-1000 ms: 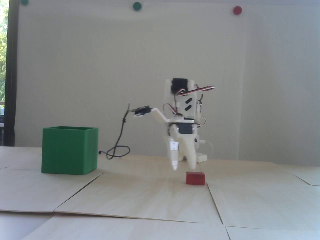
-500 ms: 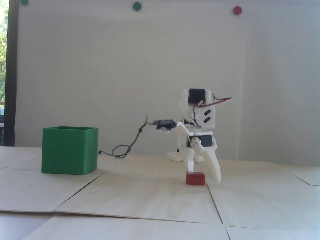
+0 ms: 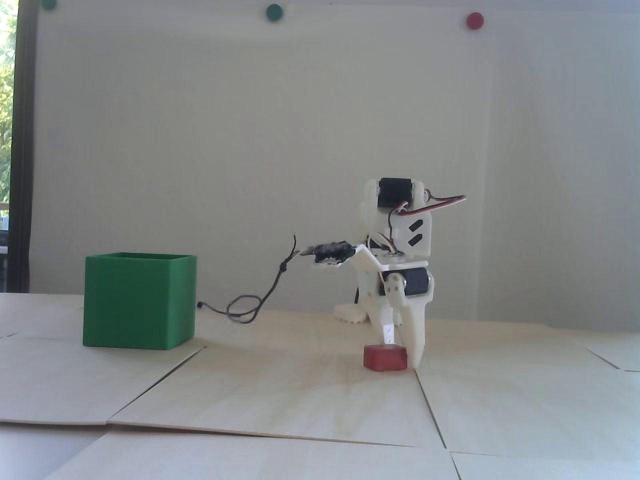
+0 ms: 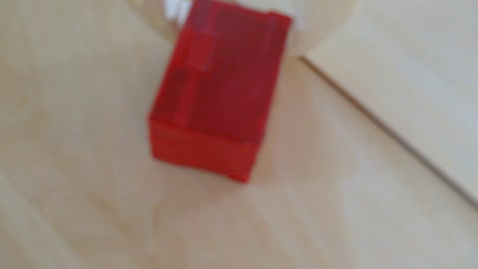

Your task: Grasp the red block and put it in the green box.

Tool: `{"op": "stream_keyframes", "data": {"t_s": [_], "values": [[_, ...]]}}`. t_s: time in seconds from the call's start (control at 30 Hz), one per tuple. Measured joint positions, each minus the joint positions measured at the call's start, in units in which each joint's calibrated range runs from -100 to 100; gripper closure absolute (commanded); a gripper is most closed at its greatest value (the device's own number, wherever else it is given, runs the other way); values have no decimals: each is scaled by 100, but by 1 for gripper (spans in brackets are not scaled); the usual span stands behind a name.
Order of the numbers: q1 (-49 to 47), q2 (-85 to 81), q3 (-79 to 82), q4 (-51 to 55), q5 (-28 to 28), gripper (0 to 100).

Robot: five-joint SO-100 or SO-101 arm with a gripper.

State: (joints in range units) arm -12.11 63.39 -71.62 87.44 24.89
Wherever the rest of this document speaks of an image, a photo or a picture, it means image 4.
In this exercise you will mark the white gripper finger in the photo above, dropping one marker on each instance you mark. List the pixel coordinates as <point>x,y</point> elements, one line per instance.
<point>157,13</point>
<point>321,26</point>

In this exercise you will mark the red block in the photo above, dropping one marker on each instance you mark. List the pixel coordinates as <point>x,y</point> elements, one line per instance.
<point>220,93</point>

